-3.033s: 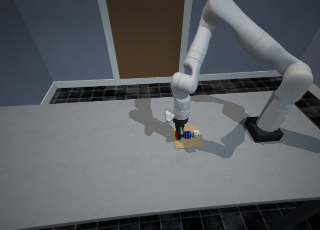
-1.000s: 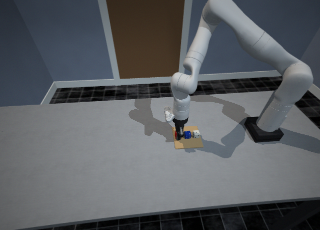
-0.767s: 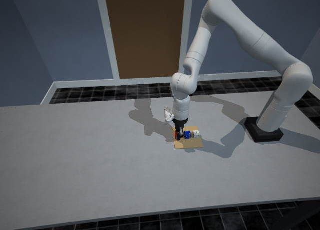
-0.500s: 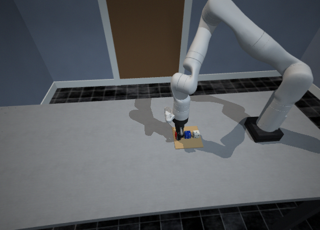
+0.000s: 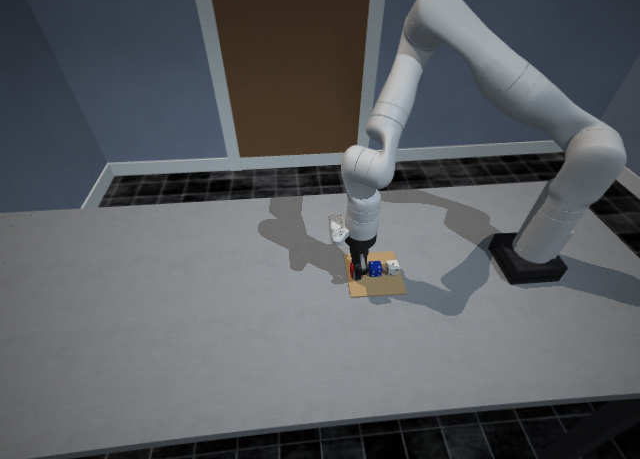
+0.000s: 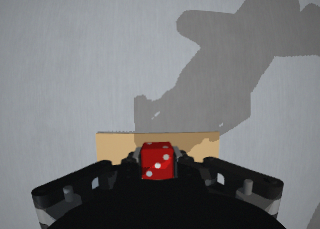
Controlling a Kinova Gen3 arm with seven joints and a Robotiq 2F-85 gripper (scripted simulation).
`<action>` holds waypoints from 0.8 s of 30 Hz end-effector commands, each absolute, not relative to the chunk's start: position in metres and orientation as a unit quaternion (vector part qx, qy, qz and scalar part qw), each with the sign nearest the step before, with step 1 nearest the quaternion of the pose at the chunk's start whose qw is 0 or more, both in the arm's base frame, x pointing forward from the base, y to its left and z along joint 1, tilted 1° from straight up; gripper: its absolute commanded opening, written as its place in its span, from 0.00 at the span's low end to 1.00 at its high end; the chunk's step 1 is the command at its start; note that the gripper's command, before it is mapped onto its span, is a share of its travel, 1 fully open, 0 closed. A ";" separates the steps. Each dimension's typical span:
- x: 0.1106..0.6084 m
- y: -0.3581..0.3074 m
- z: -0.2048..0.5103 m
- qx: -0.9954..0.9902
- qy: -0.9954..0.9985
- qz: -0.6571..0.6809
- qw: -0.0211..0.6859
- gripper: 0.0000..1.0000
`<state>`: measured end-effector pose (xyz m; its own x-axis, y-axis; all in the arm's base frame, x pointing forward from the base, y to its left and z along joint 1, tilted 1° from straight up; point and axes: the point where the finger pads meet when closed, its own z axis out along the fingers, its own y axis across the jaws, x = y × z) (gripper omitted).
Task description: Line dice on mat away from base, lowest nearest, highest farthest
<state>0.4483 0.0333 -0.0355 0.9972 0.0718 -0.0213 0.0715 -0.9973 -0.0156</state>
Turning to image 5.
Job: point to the blue die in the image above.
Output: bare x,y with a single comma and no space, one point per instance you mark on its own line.
375,268

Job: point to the white die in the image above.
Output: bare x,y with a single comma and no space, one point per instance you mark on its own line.
392,267

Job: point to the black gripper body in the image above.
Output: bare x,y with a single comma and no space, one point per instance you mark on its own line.
360,247

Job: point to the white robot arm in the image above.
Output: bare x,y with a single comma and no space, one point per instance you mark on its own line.
594,152

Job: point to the tan square mat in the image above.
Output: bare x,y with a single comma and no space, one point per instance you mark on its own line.
375,286

